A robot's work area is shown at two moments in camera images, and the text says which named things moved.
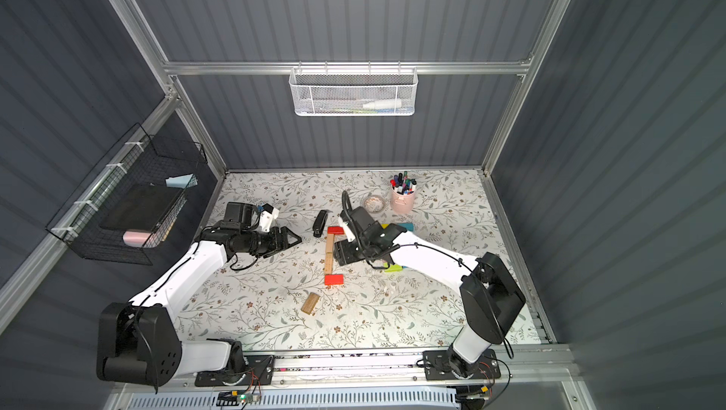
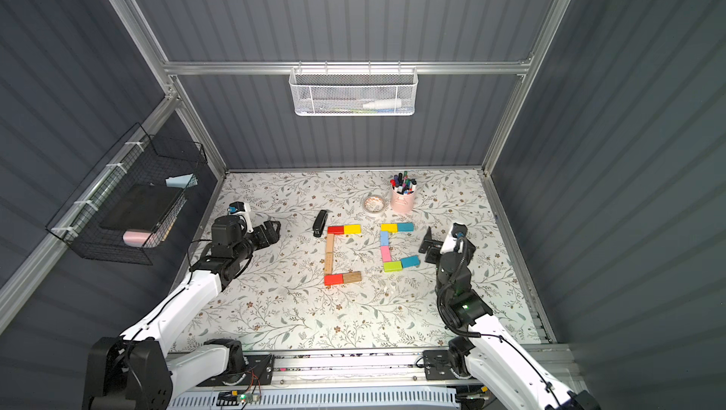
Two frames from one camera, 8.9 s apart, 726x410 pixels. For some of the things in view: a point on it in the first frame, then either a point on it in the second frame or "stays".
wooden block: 310,302 → 352,277
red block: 334,280 stays
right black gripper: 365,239 → 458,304
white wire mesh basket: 350,92 stays
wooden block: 329,252 stays
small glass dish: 375,204 stays
